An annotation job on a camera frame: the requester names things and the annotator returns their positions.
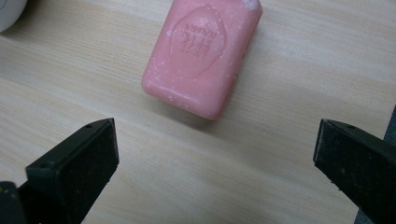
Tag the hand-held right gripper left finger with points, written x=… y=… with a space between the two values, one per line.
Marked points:
x=77 y=165

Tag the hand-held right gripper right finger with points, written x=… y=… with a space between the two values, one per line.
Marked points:
x=358 y=168

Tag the pink soap bar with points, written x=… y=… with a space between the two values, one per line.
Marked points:
x=199 y=59

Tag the white round container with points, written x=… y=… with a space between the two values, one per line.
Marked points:
x=9 y=12

